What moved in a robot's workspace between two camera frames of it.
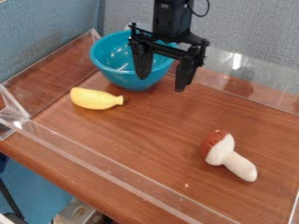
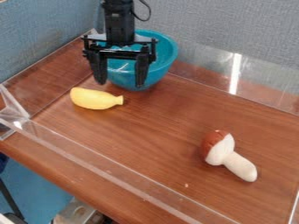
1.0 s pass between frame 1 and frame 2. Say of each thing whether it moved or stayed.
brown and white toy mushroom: stayed
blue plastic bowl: stayed
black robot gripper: moved
